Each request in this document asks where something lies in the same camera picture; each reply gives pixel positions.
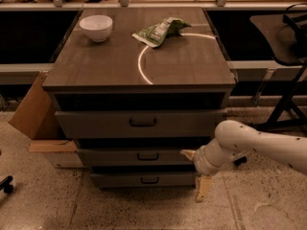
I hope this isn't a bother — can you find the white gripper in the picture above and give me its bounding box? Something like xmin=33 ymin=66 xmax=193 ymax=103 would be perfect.
xmin=180 ymin=146 xmax=219 ymax=203

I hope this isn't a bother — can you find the grey drawer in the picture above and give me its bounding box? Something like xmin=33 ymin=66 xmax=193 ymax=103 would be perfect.
xmin=90 ymin=172 xmax=198 ymax=188
xmin=55 ymin=109 xmax=226 ymax=139
xmin=77 ymin=148 xmax=193 ymax=167

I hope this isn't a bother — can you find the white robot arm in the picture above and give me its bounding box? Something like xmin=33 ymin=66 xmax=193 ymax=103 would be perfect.
xmin=180 ymin=120 xmax=307 ymax=202

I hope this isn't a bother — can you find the grey bottom drawer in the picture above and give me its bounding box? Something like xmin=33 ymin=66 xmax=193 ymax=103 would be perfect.
xmin=90 ymin=172 xmax=198 ymax=188

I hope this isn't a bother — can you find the grey drawer cabinet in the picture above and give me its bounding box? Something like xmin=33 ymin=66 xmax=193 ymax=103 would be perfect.
xmin=43 ymin=8 xmax=236 ymax=174

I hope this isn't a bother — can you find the grey top drawer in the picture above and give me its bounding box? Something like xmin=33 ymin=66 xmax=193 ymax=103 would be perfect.
xmin=55 ymin=109 xmax=226 ymax=139

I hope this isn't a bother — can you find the green snack bag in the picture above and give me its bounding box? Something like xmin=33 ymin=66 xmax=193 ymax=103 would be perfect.
xmin=132 ymin=17 xmax=191 ymax=48

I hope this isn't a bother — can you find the black stand with tray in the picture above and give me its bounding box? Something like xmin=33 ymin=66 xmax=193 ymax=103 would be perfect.
xmin=251 ymin=7 xmax=307 ymax=128

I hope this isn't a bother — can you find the brown cardboard box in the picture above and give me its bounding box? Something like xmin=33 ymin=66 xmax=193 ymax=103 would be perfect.
xmin=8 ymin=71 xmax=84 ymax=170

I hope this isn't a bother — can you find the white ceramic bowl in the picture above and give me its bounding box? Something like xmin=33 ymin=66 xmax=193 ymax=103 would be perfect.
xmin=79 ymin=15 xmax=113 ymax=42

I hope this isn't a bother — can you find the black chair caster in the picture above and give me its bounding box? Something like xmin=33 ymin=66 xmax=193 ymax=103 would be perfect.
xmin=0 ymin=175 xmax=14 ymax=194

